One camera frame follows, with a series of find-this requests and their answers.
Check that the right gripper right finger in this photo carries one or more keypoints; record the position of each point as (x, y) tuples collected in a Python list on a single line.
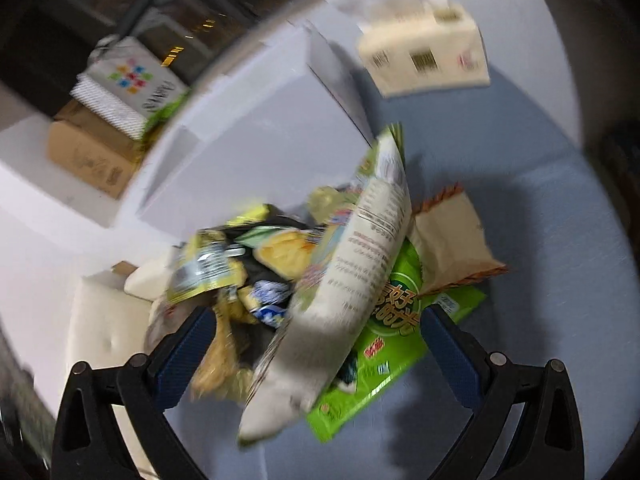
[(546, 444)]

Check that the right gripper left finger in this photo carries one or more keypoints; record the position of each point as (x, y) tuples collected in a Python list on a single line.
[(88, 443)]

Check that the yellow green small packet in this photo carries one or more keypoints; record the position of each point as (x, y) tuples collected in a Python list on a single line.
[(205, 262)]

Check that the green seaweed snack bag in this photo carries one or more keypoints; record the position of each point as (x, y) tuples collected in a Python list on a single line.
[(388, 345)]

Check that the black potato chips bag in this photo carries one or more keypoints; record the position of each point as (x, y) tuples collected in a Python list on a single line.
[(274, 253)]

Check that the ink drawing peanut bag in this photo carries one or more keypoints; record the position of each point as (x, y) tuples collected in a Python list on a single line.
[(450, 241)]

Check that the white grey snack bag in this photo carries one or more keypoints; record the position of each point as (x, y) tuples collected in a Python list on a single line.
[(336, 294)]

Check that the white leather sofa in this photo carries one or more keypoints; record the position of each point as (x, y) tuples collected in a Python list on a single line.
[(107, 325)]

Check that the kuromi cracker packet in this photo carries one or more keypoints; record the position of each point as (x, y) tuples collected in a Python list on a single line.
[(223, 372)]

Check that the brown cardboard box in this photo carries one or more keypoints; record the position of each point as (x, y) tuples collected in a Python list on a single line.
[(92, 150)]

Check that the white storage box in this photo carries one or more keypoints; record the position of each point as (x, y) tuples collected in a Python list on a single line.
[(284, 120)]

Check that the white Sanfu shopping bag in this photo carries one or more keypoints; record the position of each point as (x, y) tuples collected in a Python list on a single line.
[(128, 87)]

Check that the cream tissue pack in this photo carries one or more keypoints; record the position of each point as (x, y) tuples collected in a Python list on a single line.
[(408, 46)]

